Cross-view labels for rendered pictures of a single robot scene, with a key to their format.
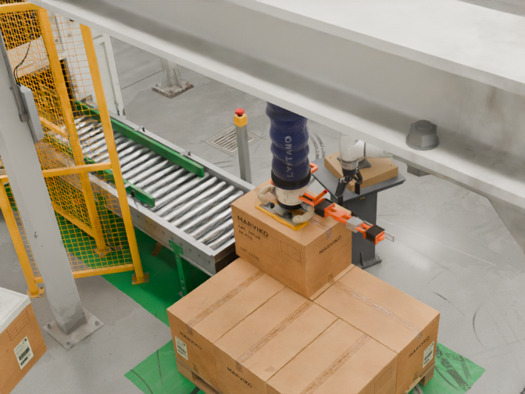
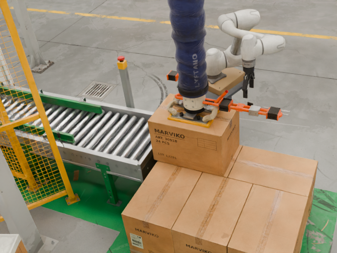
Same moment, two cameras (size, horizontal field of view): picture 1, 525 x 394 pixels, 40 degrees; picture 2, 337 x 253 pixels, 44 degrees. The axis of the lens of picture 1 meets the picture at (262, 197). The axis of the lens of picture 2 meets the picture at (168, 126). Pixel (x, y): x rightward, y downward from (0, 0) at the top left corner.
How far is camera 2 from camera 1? 140 cm
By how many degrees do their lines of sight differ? 14
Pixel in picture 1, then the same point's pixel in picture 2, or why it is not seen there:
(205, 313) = (153, 208)
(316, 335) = (244, 201)
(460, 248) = (282, 122)
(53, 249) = (11, 193)
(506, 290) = (324, 140)
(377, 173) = (233, 79)
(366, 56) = not seen: outside the picture
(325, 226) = (226, 119)
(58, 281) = (18, 218)
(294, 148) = (199, 63)
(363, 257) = not seen: hidden behind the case
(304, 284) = (219, 166)
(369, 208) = not seen: hidden behind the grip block
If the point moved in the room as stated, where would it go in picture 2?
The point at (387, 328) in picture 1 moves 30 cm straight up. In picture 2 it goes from (290, 181) to (293, 150)
